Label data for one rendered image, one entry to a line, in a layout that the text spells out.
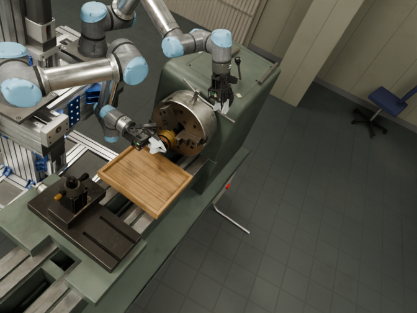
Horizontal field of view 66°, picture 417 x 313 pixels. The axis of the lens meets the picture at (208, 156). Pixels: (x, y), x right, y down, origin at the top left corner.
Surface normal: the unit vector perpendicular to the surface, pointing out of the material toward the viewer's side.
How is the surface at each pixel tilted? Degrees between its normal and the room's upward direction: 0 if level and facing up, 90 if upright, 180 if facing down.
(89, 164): 0
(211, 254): 0
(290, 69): 90
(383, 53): 90
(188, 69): 0
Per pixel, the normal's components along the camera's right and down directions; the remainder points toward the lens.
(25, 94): 0.38, 0.77
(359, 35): -0.39, 0.62
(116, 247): 0.28, -0.63
